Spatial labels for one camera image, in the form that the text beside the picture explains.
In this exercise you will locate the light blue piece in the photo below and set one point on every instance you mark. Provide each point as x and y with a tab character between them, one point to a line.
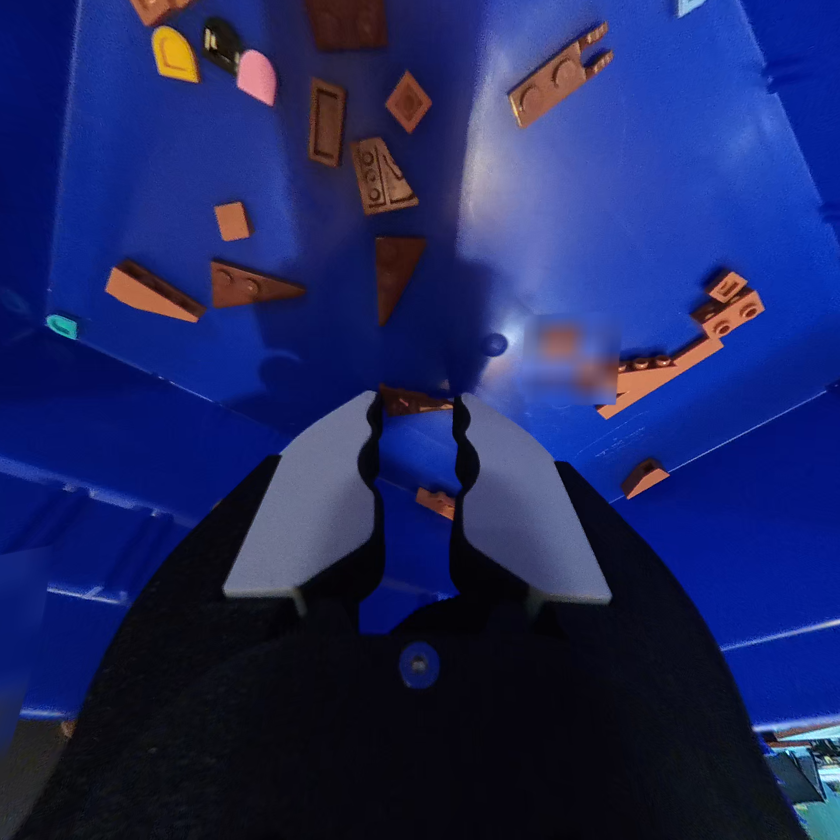
689	6

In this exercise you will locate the brown rectangular tile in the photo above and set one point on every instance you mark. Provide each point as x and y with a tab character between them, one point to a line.
327	122

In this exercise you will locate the brown triangular plate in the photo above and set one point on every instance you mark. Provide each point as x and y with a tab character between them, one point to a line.
394	269

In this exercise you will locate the pink rounded tile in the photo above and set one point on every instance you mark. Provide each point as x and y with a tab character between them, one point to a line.
257	77

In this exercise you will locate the small teal piece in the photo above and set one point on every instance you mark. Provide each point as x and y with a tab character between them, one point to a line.
62	326

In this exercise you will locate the brown studded wedge plate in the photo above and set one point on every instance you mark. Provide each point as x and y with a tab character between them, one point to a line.
380	177

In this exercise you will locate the brown bracket brick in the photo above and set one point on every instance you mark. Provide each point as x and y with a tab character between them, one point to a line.
728	318

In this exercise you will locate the small brown square tile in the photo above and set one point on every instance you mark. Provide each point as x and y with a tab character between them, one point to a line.
232	221

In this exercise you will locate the small brown slope brick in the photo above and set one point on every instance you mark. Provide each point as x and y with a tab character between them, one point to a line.
644	478

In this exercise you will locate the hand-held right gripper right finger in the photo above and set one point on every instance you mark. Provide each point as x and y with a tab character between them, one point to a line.
525	518

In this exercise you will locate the yellow rounded tile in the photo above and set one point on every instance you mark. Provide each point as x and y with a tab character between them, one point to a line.
176	56

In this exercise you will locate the small brown clip brick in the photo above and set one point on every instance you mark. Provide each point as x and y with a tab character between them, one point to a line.
438	504

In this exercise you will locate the blue plastic bin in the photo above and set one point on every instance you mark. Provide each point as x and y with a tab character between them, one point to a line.
590	216

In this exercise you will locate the large dark brown plate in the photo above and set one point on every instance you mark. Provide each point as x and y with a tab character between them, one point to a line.
346	23

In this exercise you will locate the small brown hollow tile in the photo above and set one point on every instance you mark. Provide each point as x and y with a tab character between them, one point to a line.
726	286

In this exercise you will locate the black rounded tile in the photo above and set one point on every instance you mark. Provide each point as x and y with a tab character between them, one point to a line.
222	43

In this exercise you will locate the brown corner plate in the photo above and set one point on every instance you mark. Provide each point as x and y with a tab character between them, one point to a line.
157	10

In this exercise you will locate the dark brown wedge brick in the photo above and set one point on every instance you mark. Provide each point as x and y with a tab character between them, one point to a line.
410	401

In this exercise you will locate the brown hinge plate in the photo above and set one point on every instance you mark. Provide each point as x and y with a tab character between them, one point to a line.
548	88

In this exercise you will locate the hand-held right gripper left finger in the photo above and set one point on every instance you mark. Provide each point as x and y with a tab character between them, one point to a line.
308	505

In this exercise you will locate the brown pointed wedge plate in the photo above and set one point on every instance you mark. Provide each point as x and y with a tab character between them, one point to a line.
243	285

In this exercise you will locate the long brown wedge plate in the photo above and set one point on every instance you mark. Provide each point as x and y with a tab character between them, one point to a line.
663	377

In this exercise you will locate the brown square plate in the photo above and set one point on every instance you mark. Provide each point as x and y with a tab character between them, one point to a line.
408	102

